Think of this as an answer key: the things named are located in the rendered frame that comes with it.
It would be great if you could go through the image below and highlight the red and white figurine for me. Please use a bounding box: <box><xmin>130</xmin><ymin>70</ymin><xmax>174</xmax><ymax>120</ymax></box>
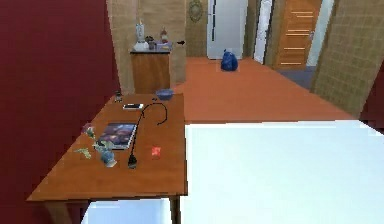
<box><xmin>156</xmin><ymin>27</ymin><xmax>173</xmax><ymax>52</ymax></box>

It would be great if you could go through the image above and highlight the brown wooden table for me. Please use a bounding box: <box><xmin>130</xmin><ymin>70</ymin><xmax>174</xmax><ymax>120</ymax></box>
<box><xmin>26</xmin><ymin>92</ymin><xmax>189</xmax><ymax>224</ymax></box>

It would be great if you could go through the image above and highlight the blue bag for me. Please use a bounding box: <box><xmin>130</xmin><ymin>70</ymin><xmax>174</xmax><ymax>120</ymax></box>
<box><xmin>220</xmin><ymin>49</ymin><xmax>239</xmax><ymax>72</ymax></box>

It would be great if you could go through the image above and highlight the white tall bottle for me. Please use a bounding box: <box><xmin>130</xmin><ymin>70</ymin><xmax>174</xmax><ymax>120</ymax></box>
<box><xmin>133</xmin><ymin>19</ymin><xmax>150</xmax><ymax>52</ymax></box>

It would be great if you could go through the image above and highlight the brown wooden cabinet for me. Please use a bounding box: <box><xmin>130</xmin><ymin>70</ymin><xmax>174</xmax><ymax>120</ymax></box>
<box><xmin>130</xmin><ymin>49</ymin><xmax>172</xmax><ymax>95</ymax></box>

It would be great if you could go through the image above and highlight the blue bowl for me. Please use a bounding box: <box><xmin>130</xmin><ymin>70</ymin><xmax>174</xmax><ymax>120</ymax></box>
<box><xmin>155</xmin><ymin>88</ymin><xmax>175</xmax><ymax>101</ymax></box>

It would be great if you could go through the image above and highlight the blue vase with plant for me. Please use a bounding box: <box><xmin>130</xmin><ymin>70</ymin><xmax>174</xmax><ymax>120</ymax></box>
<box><xmin>73</xmin><ymin>123</ymin><xmax>118</xmax><ymax>168</ymax></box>

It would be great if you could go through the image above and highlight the orange wooden door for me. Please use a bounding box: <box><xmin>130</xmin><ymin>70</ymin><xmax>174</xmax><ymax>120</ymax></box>
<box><xmin>273</xmin><ymin>0</ymin><xmax>324</xmax><ymax>70</ymax></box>

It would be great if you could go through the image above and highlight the white door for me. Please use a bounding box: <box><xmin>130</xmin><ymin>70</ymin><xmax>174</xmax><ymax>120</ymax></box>
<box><xmin>206</xmin><ymin>0</ymin><xmax>249</xmax><ymax>60</ymax></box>

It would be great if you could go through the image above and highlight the small dark pot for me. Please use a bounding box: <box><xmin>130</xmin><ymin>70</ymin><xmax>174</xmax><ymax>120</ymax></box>
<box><xmin>145</xmin><ymin>35</ymin><xmax>157</xmax><ymax>51</ymax></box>

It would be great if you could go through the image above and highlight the dark picture book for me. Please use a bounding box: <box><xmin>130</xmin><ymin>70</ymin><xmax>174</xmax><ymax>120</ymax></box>
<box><xmin>98</xmin><ymin>122</ymin><xmax>138</xmax><ymax>151</ymax></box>

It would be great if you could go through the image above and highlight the black desk lamp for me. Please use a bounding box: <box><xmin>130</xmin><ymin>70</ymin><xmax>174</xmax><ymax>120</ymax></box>
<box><xmin>127</xmin><ymin>102</ymin><xmax>169</xmax><ymax>169</ymax></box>

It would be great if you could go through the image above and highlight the white smartphone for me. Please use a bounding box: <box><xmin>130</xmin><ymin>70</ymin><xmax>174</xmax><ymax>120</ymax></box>
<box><xmin>122</xmin><ymin>103</ymin><xmax>145</xmax><ymax>111</ymax></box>

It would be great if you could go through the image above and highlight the round wall ornament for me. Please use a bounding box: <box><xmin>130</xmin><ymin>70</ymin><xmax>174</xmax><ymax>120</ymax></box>
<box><xmin>188</xmin><ymin>0</ymin><xmax>204</xmax><ymax>23</ymax></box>

